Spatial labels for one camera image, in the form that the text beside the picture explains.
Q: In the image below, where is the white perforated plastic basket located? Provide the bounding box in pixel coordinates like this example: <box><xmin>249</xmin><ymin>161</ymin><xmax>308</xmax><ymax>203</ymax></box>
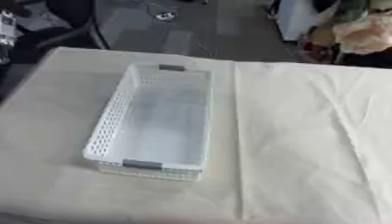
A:
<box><xmin>80</xmin><ymin>62</ymin><xmax>214</xmax><ymax>183</ymax></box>

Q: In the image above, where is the small white floor device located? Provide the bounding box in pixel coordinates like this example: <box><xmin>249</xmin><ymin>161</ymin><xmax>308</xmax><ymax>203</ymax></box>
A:
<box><xmin>154</xmin><ymin>11</ymin><xmax>178</xmax><ymax>22</ymax></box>

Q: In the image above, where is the black office chair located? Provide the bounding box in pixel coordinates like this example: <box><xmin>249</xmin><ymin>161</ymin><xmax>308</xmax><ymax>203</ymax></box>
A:
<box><xmin>10</xmin><ymin>0</ymin><xmax>110</xmax><ymax>64</ymax></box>

